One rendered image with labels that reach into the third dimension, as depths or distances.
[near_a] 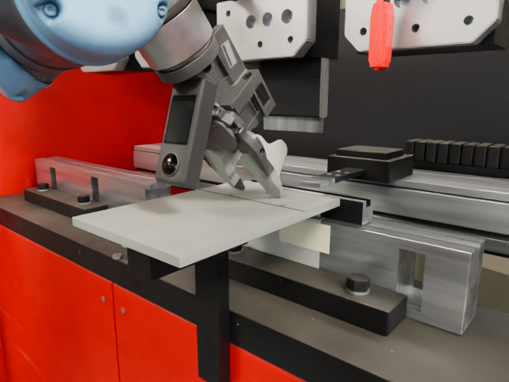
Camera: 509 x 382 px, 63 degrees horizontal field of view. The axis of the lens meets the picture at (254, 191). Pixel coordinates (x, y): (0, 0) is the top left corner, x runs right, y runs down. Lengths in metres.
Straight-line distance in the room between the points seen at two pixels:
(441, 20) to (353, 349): 0.33
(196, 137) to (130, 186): 0.44
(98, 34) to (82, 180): 0.81
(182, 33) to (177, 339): 0.41
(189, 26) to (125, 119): 1.02
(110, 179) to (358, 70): 0.64
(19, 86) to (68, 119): 0.96
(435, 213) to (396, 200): 0.07
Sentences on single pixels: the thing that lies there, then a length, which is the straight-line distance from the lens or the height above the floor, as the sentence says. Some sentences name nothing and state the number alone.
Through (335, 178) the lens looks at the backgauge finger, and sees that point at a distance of 0.65.
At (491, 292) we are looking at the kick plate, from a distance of 2.60.
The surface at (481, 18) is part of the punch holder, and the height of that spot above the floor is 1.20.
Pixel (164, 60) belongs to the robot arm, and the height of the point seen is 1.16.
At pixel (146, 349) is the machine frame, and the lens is 0.71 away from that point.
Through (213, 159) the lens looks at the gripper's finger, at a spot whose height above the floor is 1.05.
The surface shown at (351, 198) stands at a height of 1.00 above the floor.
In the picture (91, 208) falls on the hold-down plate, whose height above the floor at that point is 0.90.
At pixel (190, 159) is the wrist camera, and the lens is 0.43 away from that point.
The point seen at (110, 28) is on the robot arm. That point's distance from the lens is 0.22.
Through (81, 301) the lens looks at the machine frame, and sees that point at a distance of 0.86.
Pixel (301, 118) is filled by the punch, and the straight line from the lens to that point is 0.58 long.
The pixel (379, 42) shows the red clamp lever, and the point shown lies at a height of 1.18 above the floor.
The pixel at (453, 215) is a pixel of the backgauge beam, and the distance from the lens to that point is 0.76.
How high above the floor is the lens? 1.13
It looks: 13 degrees down
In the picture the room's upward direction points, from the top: straight up
